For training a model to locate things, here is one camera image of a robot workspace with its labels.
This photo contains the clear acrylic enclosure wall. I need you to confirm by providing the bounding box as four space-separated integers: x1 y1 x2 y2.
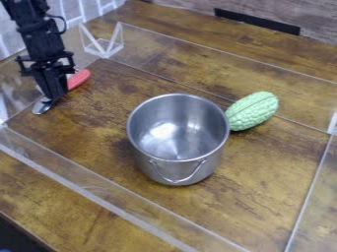
0 23 337 252

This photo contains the stainless steel pot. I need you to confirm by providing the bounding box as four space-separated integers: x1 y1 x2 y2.
125 94 230 186

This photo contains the green bitter melon toy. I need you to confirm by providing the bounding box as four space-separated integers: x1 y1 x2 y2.
224 92 279 131

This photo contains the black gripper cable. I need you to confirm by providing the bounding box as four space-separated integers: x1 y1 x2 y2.
44 13 68 35

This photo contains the orange handled metal spoon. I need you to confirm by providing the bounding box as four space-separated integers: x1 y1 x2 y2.
32 69 91 115

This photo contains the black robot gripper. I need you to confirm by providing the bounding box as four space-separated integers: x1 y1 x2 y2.
0 0 75 100

